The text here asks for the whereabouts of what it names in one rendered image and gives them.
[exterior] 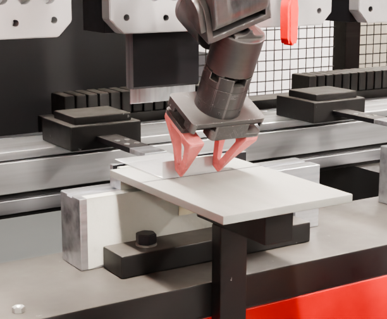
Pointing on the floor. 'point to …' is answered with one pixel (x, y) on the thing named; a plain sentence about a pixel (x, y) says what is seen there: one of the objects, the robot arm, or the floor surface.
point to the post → (346, 45)
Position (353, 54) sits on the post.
